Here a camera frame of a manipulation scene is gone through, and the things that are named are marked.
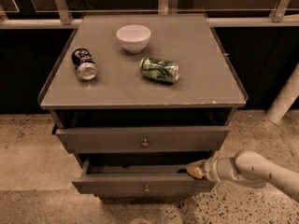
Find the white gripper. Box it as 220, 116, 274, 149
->
186, 157, 221, 182

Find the grey drawer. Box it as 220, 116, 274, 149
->
56, 126, 229, 154
72, 157, 214, 197

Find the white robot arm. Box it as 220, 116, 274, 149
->
186, 150, 299, 203

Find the grey drawer cabinet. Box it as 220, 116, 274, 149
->
37, 13, 249, 203

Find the grey top drawer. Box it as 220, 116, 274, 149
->
56, 126, 229, 154

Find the green soda can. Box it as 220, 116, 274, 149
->
140, 57, 179, 84

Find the white diagonal pole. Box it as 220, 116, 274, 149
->
266, 64, 299, 123

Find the white ceramic bowl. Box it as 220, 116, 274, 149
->
116, 25, 151, 53

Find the blue soda can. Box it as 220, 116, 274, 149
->
72, 48, 97, 81

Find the metal railing frame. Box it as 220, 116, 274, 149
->
0, 0, 299, 29

